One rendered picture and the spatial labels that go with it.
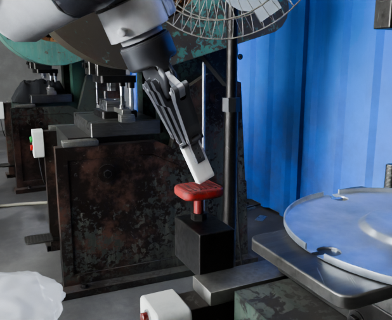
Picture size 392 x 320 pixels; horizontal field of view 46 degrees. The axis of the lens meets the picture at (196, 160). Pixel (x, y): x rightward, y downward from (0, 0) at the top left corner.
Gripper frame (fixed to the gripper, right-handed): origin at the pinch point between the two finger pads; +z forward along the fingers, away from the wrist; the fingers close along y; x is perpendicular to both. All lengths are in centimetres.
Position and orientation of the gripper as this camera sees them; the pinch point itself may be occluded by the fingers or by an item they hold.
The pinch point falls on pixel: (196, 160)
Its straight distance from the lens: 72.3
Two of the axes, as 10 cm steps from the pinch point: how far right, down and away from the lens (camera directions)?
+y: 4.3, 1.9, -8.8
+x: 8.2, -4.9, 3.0
